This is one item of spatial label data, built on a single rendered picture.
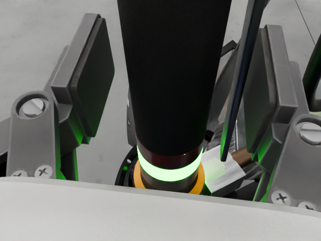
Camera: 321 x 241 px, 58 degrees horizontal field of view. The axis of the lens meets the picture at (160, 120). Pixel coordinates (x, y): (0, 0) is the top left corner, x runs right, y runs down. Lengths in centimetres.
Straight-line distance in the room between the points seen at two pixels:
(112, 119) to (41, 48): 101
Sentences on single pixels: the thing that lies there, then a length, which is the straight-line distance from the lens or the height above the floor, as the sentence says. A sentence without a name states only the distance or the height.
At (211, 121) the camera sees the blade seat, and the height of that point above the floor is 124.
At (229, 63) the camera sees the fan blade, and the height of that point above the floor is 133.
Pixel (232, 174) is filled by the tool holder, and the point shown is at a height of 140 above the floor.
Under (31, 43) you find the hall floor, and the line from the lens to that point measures 280.
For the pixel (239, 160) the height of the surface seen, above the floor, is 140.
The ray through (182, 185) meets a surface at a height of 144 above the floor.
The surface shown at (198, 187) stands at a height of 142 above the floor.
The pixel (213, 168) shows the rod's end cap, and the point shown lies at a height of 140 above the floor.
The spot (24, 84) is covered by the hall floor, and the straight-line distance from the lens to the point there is 244.
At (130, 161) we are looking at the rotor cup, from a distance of 44.
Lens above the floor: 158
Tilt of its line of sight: 53 degrees down
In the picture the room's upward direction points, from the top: 1 degrees counter-clockwise
